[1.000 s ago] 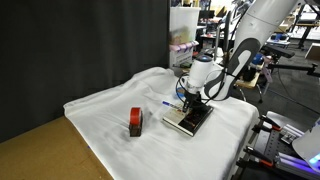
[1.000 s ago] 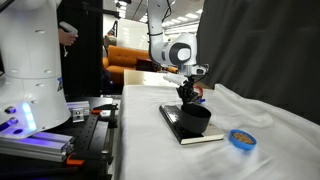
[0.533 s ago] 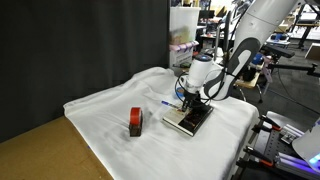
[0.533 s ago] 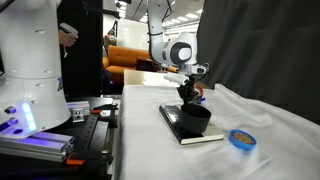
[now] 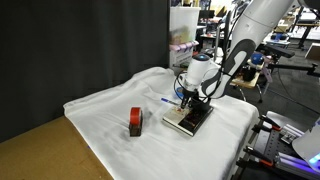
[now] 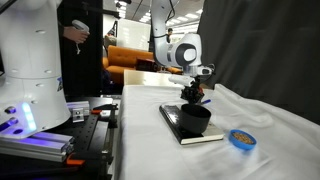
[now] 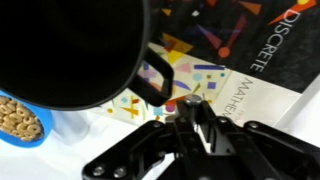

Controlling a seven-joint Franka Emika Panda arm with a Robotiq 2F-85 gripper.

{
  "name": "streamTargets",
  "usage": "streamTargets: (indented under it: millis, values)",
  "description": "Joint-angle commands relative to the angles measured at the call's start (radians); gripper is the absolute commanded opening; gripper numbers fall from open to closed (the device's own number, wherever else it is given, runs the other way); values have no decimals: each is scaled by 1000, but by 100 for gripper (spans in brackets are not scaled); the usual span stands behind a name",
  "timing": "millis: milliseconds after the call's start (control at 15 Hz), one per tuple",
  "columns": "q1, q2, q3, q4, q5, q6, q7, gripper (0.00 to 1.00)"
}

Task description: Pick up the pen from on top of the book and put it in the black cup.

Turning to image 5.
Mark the silver pen with blue cap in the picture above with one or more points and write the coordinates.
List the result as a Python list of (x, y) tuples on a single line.
[(169, 101)]

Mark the white cloth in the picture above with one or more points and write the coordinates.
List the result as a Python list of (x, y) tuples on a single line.
[(160, 153)]

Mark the black curtain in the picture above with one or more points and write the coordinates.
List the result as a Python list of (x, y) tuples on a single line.
[(83, 46)]

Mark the aluminium rail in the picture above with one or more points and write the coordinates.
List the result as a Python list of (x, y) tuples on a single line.
[(295, 164)]

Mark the blue round object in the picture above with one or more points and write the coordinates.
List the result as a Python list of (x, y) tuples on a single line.
[(256, 58)]

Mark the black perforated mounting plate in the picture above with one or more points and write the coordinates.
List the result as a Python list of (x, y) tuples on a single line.
[(275, 143)]

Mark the white plastic storage bin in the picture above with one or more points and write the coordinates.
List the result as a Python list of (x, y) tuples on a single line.
[(183, 23)]

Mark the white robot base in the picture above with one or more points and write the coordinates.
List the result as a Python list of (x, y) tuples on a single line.
[(310, 143)]

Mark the black book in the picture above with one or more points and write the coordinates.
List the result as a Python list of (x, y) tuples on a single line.
[(181, 128)]

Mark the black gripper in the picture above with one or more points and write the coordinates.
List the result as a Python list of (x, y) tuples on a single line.
[(191, 95)]

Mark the black cup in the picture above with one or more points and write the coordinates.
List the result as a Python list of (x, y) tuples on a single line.
[(204, 106)]

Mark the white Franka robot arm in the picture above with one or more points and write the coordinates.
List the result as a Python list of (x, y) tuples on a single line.
[(263, 16)]

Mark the red tape in black dispenser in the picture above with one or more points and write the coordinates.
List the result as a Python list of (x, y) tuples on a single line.
[(135, 120)]

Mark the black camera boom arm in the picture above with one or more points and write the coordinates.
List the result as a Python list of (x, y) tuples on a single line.
[(293, 66)]

